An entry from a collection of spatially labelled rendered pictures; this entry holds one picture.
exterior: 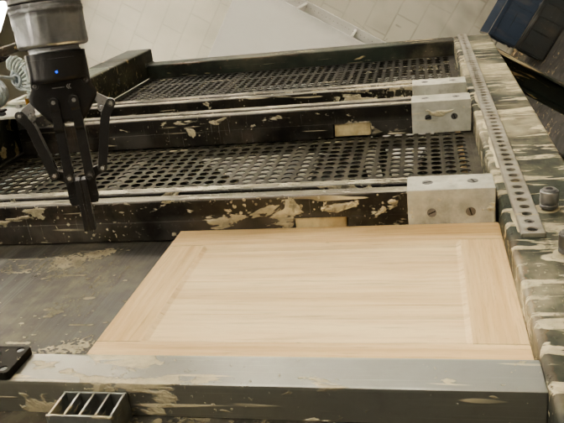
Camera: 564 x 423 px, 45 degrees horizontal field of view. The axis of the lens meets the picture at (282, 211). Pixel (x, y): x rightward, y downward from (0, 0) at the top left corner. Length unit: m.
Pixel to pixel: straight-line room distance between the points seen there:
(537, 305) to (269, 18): 4.08
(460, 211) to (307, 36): 3.73
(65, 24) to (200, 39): 5.42
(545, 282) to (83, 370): 0.51
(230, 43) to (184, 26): 1.59
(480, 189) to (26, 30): 0.64
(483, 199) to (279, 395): 0.48
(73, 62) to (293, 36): 3.84
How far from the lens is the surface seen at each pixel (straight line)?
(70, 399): 0.76
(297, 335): 0.79
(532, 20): 5.05
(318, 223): 1.05
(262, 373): 0.69
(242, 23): 4.75
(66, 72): 0.91
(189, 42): 6.34
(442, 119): 1.53
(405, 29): 6.05
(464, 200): 1.02
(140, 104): 1.84
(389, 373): 0.68
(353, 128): 1.55
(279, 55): 2.48
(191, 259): 1.00
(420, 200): 1.02
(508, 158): 1.19
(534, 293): 0.79
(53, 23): 0.90
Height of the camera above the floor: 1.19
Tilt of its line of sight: 1 degrees down
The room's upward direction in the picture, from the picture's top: 63 degrees counter-clockwise
